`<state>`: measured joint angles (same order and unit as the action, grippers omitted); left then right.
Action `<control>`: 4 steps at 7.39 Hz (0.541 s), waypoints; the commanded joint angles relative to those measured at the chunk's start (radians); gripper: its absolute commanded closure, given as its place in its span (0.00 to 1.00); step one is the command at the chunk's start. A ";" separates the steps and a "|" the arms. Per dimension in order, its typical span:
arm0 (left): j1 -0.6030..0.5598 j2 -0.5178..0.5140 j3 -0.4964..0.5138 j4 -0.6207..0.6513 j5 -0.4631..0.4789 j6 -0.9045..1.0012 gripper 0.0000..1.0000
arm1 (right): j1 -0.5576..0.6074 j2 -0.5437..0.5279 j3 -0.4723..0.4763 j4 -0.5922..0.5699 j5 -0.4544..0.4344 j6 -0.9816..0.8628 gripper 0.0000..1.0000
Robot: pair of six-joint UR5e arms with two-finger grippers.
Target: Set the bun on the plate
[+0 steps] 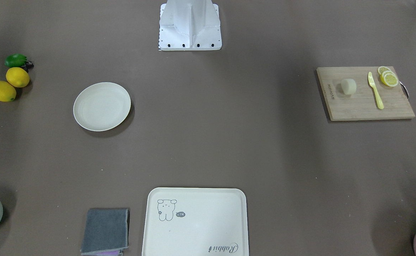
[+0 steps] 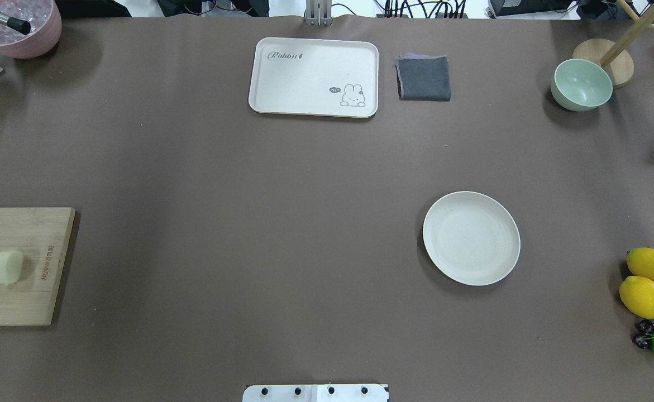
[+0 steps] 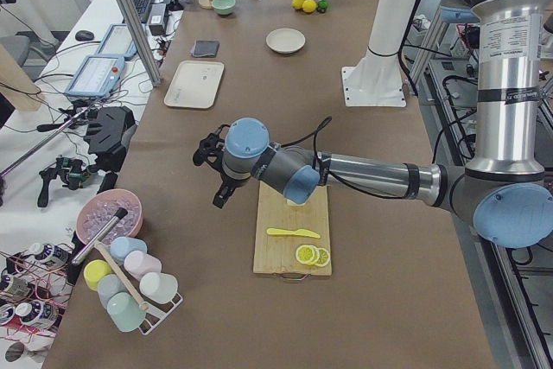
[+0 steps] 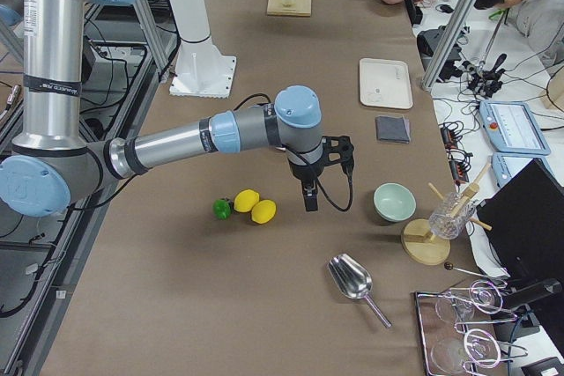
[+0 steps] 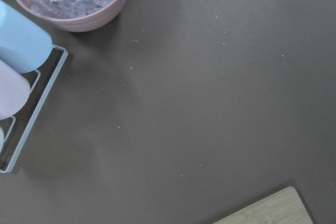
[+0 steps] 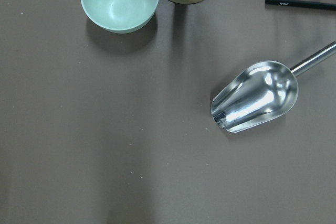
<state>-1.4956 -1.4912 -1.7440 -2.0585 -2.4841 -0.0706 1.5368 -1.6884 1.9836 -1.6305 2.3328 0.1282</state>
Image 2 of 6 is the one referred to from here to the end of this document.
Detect grey folded cloth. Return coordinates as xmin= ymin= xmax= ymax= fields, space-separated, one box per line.
xmin=395 ymin=53 xmax=452 ymax=102

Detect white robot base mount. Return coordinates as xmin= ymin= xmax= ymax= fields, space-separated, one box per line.
xmin=242 ymin=384 xmax=390 ymax=401

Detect mint green bowl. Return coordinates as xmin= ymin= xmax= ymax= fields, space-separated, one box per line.
xmin=550 ymin=58 xmax=613 ymax=112

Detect yellow lemon near lime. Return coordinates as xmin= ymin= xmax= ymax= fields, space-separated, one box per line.
xmin=619 ymin=276 xmax=654 ymax=319

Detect cream round plate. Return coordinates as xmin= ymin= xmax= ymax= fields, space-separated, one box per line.
xmin=423 ymin=191 xmax=521 ymax=286

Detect cream rabbit tray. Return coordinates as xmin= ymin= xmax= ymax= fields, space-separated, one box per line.
xmin=248 ymin=37 xmax=379 ymax=118

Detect pink ice bowl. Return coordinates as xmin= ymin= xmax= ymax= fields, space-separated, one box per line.
xmin=0 ymin=1 xmax=62 ymax=59

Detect aluminium frame post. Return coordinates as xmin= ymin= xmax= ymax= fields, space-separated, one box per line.
xmin=304 ymin=0 xmax=333 ymax=26

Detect dark cherries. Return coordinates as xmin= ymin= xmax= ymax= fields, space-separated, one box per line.
xmin=632 ymin=319 xmax=654 ymax=350

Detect yellow lemon far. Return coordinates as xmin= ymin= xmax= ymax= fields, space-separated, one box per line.
xmin=626 ymin=247 xmax=654 ymax=282

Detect wooden cup stand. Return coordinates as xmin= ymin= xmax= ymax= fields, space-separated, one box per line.
xmin=572 ymin=1 xmax=654 ymax=89

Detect bamboo cutting board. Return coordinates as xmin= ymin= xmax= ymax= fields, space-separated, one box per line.
xmin=0 ymin=208 xmax=75 ymax=326

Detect black tool in bowl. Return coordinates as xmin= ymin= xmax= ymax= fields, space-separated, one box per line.
xmin=0 ymin=12 xmax=31 ymax=35

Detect white bun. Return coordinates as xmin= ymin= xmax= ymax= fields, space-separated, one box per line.
xmin=0 ymin=250 xmax=25 ymax=285

